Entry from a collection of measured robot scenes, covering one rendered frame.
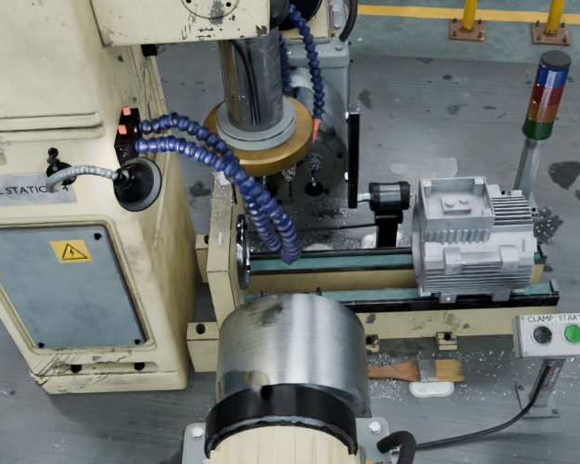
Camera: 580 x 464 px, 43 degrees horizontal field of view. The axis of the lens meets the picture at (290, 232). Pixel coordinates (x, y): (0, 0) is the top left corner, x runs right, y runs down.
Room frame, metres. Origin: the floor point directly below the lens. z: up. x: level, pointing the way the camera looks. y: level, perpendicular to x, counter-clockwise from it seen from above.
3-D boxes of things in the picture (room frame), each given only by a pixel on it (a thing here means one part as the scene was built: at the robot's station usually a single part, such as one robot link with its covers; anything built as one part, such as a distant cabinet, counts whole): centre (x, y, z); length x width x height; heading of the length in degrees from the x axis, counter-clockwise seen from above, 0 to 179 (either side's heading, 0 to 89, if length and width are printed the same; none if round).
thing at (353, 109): (1.04, -0.14, 1.12); 0.04 x 0.03 x 0.26; 87
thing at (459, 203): (0.90, -0.30, 1.11); 0.12 x 0.11 x 0.07; 87
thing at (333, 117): (1.25, -0.02, 1.04); 0.41 x 0.25 x 0.25; 177
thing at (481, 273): (0.90, -0.34, 1.01); 0.20 x 0.19 x 0.19; 87
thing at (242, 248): (0.92, 0.09, 1.02); 0.15 x 0.02 x 0.15; 177
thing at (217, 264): (0.92, 0.16, 0.97); 0.30 x 0.11 x 0.34; 177
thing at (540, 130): (1.19, -0.55, 1.05); 0.06 x 0.06 x 0.04
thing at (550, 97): (1.19, -0.55, 1.14); 0.06 x 0.06 x 0.04
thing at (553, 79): (1.19, -0.55, 1.19); 0.06 x 0.06 x 0.04
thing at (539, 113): (1.19, -0.55, 1.10); 0.06 x 0.06 x 0.04
